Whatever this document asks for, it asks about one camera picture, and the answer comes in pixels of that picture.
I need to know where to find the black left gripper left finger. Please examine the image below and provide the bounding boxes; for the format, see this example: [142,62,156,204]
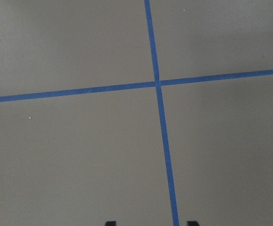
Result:
[105,221,116,226]

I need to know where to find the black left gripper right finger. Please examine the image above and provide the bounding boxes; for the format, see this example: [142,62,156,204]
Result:
[187,221,199,226]

